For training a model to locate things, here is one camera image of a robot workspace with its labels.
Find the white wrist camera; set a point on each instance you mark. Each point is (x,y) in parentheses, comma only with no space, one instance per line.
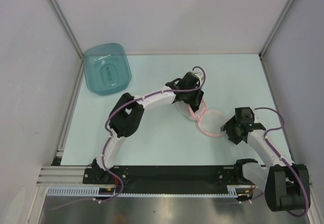
(256,120)
(200,75)

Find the aluminium left corner post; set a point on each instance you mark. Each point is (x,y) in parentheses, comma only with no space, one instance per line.
(65,25)

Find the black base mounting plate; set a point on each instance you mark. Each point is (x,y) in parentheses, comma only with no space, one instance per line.
(172,180)

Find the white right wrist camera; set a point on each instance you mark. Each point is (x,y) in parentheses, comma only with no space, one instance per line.
(256,120)

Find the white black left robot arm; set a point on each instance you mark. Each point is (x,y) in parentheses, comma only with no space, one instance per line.
(125,118)

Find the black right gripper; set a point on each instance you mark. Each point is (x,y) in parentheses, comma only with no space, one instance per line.
(228,126)

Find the teal plastic tub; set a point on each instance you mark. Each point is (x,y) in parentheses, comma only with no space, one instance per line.
(106,69)

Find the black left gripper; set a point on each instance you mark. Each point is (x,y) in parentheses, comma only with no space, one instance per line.
(195,102)

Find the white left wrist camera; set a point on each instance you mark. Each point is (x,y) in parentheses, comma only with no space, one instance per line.
(200,75)

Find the aluminium right corner post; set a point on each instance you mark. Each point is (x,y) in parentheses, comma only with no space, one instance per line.
(277,26)

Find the white slotted cable duct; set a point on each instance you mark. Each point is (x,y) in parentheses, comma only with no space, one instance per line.
(225,191)

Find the aluminium corner post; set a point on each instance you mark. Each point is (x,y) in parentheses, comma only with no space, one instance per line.
(277,26)
(65,25)

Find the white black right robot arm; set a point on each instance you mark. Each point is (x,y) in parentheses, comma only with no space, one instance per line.
(284,183)

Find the pink mesh laundry bag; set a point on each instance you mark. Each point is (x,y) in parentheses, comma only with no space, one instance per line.
(209,121)

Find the aluminium front frame rail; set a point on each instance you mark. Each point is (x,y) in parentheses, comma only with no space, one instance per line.
(69,175)

